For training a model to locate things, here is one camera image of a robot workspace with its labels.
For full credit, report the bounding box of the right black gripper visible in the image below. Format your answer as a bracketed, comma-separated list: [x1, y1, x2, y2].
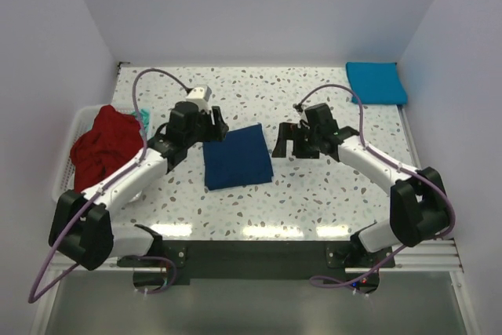
[271, 122, 320, 159]

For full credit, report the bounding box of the dark blue t shirt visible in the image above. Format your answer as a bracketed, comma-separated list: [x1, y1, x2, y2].
[202, 123, 274, 191]

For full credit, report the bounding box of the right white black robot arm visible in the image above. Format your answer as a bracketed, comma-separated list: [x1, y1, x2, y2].
[271, 104, 456, 267]

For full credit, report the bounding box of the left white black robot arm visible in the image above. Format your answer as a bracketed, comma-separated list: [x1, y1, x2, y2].
[49, 100, 228, 271]

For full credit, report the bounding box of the mint green t shirt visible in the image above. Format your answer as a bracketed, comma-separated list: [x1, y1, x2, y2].
[132, 108, 151, 133]

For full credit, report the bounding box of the folded light blue t shirt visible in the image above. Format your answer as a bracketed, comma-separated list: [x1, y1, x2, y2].
[345, 62, 408, 105]

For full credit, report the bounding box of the red t shirt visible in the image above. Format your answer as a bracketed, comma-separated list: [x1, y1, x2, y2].
[70, 105, 143, 192]

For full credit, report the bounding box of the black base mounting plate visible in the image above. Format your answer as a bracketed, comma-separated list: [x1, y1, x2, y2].
[117, 241, 395, 288]

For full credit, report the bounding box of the white plastic laundry basket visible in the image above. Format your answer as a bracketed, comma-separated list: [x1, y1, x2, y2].
[51, 104, 153, 203]

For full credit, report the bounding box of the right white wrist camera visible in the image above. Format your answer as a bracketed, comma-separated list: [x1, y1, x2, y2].
[293, 104, 310, 129]

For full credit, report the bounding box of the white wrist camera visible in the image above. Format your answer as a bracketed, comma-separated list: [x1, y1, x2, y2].
[293, 104, 310, 129]
[185, 86, 212, 113]

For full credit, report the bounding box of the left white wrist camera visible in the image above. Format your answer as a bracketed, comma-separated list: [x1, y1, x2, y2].
[185, 86, 212, 113]

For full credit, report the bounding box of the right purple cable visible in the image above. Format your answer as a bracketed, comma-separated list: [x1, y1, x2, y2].
[293, 83, 456, 291]

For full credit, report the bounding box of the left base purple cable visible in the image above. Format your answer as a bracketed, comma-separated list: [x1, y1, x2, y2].
[135, 256, 180, 293]

